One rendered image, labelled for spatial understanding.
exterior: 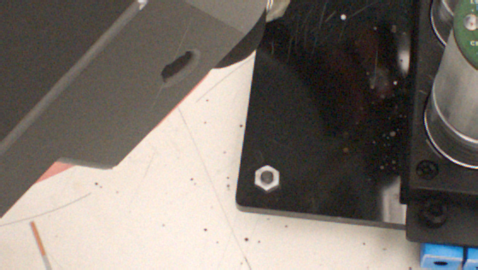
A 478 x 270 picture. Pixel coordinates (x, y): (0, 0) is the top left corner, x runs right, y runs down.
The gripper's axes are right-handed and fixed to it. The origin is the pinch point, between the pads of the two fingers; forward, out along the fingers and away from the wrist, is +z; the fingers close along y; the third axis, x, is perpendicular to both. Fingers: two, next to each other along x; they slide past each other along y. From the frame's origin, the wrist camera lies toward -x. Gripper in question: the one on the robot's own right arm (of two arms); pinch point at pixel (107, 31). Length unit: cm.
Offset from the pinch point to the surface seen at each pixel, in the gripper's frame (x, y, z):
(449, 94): -2.8, -2.4, 8.0
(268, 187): 1.7, -0.8, 9.1
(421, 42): -3.0, -0.3, 10.8
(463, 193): -1.4, -3.8, 9.9
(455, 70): -3.2, -2.4, 7.2
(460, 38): -3.7, -2.1, 6.5
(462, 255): -0.3, -4.7, 10.5
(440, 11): -3.9, -0.3, 10.3
